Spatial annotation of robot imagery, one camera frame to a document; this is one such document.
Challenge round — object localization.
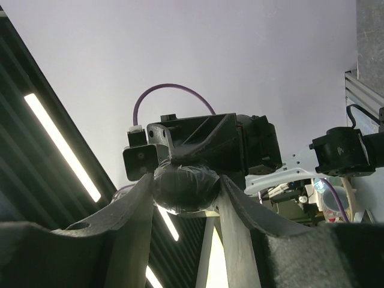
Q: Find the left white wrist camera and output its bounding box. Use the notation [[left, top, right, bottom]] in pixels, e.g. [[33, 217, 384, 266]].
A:
[[122, 125, 159, 182]]

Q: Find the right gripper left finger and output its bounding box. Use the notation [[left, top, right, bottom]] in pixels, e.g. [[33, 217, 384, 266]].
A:
[[1, 174, 154, 287]]

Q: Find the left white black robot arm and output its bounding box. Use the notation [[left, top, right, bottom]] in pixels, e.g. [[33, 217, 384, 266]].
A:
[[147, 113, 383, 199]]

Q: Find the black earbud charging case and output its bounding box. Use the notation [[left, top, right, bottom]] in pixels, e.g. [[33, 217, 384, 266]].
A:
[[152, 163, 220, 215]]

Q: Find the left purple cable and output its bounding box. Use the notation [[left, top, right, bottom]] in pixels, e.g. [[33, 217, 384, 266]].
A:
[[131, 83, 217, 133]]

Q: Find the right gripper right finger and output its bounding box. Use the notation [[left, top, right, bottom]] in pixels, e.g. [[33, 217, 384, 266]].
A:
[[219, 176, 383, 287]]

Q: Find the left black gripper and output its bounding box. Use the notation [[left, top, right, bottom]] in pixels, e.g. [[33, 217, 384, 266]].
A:
[[147, 113, 283, 175]]

